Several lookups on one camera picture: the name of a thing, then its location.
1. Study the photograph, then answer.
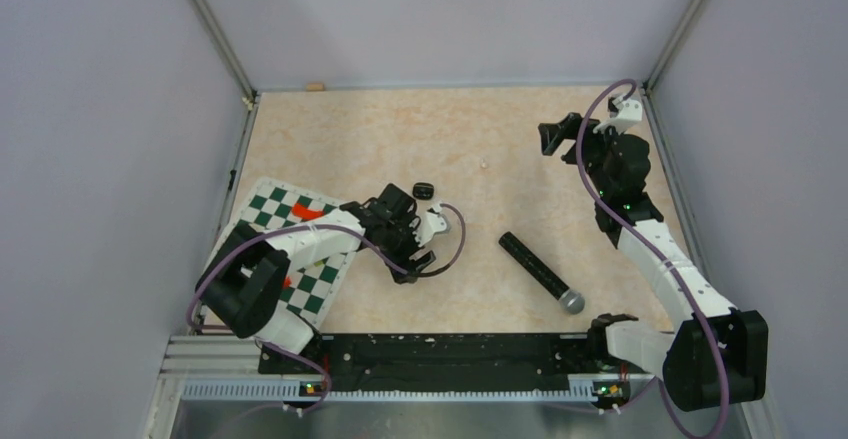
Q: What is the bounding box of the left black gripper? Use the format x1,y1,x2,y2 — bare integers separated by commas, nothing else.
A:
379,211,435,283

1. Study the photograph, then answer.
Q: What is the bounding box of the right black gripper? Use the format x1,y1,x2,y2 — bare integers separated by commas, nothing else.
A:
540,112,628,197

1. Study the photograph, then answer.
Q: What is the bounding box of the black earbud charging case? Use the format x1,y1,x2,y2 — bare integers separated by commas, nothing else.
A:
412,182,435,200

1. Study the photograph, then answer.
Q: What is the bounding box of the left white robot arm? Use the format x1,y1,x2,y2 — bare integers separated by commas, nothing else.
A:
189,184,451,373

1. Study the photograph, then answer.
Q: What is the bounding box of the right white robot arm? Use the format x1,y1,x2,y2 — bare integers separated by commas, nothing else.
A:
538,113,769,412

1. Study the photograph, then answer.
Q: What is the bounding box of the green white chessboard mat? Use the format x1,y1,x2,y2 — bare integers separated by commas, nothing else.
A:
205,177,374,330

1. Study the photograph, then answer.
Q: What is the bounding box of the black microphone grey head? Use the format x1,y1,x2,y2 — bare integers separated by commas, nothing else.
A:
498,232,585,315

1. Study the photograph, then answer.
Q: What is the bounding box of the small wooden cork piece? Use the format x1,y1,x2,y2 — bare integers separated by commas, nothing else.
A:
305,82,326,92

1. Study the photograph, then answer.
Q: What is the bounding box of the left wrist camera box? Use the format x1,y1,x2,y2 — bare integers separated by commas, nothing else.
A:
414,204,451,246

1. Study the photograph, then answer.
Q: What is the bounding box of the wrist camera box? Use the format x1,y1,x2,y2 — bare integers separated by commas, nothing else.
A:
414,204,451,246
592,95,643,134

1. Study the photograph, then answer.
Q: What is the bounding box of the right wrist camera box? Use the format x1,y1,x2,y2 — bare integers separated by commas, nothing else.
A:
592,95,643,134

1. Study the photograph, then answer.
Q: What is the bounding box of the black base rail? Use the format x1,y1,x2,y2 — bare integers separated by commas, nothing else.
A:
258,333,654,396

